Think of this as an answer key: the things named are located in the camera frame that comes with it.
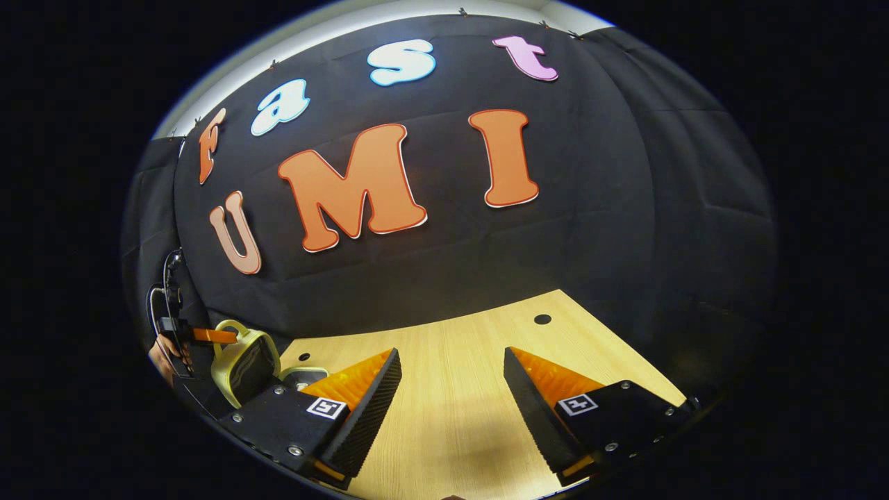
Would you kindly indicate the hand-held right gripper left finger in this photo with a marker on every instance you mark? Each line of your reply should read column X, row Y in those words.
column 368, row 410

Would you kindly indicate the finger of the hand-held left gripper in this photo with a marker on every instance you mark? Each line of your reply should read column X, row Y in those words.
column 215, row 336

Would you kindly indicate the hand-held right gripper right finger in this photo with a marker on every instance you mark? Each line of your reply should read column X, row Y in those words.
column 535, row 410

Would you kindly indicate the pale yellow suitcase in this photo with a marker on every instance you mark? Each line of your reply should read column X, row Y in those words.
column 246, row 364

